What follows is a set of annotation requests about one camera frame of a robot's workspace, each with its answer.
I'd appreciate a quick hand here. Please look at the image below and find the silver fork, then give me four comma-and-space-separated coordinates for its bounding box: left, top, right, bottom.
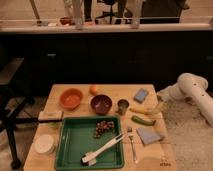
127, 127, 138, 164

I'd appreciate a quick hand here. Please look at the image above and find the orange fruit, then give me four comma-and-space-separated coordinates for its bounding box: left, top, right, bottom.
89, 85, 98, 95

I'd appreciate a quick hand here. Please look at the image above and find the yellow banana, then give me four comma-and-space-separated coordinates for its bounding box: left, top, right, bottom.
129, 108, 152, 115

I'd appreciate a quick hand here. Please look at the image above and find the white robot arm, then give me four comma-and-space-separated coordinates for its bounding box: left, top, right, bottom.
157, 73, 213, 127

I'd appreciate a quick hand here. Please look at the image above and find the knife with light handle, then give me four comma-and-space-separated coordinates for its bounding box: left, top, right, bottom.
38, 111, 63, 122

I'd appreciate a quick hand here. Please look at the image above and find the green pepper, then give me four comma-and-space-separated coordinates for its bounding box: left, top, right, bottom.
131, 115, 156, 126

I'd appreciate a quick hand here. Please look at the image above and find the black chair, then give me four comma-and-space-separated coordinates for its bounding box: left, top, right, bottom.
0, 57, 41, 170

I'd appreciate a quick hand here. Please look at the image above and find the bunch of dark grapes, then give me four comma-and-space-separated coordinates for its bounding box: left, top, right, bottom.
94, 120, 115, 138

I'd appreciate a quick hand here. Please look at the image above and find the orange red bowl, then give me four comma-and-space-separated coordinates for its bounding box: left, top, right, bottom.
59, 88, 83, 110

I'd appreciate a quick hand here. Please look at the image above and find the green item beside tray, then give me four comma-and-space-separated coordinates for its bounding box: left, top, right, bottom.
46, 122, 61, 129

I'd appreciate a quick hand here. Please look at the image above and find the blue sponge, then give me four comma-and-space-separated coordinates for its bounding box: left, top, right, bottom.
133, 88, 149, 103

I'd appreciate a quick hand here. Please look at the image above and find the green plastic tray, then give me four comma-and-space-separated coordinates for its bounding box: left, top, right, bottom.
55, 116, 124, 171

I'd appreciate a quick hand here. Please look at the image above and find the grey folded cloth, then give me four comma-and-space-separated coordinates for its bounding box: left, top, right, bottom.
136, 128, 164, 145

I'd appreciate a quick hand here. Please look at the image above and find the dark maroon bowl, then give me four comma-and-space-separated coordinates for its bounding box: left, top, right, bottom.
90, 94, 112, 115

